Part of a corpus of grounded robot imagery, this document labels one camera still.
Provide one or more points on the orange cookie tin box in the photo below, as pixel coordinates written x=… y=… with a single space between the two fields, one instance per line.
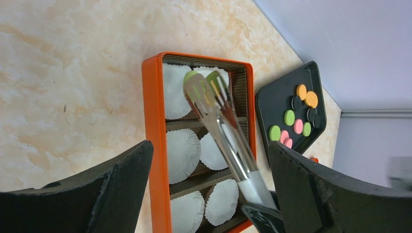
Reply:
x=241 y=84

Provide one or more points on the metal serving tongs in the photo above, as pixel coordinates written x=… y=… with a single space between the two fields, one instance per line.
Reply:
x=216 y=111

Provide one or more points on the yellow sandwich cookie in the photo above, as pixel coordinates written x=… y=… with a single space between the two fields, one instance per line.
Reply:
x=311 y=99
x=301 y=91

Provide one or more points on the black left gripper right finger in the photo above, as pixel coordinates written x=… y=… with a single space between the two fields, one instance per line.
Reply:
x=316 y=199

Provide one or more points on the black baking tray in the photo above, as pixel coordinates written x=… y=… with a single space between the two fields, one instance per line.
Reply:
x=274 y=99

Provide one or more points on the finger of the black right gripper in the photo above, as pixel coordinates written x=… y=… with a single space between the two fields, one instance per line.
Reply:
x=266 y=220

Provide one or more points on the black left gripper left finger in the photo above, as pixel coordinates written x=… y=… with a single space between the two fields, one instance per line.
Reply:
x=106 y=198

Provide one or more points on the white paper cupcake liner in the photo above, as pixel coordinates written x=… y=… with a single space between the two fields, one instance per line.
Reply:
x=213 y=73
x=211 y=155
x=222 y=202
x=187 y=212
x=176 y=105
x=183 y=154

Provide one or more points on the pink sandwich cookie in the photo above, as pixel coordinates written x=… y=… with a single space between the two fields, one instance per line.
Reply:
x=288 y=142
x=298 y=126
x=284 y=134

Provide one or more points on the orange tin lid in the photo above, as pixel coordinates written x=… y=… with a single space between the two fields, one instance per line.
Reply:
x=314 y=159

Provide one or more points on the black sandwich cookie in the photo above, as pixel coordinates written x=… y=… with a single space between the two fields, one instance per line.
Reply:
x=296 y=103
x=311 y=114
x=317 y=122

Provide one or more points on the green sandwich cookie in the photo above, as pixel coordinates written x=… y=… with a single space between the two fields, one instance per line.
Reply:
x=289 y=117
x=306 y=129
x=274 y=133
x=194 y=86

